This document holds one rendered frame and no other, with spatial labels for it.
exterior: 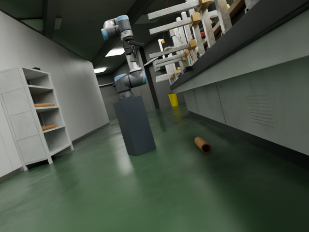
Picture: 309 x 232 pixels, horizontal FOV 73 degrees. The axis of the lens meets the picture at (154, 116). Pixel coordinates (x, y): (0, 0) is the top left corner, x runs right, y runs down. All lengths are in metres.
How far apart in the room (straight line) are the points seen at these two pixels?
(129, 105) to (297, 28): 1.78
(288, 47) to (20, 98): 3.51
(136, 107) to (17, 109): 2.10
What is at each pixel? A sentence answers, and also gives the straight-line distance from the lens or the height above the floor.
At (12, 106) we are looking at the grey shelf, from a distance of 3.82.
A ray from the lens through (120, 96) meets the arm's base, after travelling 2.27.
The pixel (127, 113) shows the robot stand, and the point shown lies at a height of 0.46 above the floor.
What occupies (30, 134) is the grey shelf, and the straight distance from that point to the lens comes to 3.72.
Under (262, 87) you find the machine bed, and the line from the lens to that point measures 1.29.
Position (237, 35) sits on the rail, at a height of 0.66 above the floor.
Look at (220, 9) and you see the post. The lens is 1.03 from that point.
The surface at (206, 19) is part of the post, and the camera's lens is 1.27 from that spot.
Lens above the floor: 0.52
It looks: 4 degrees down
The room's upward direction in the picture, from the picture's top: 16 degrees counter-clockwise
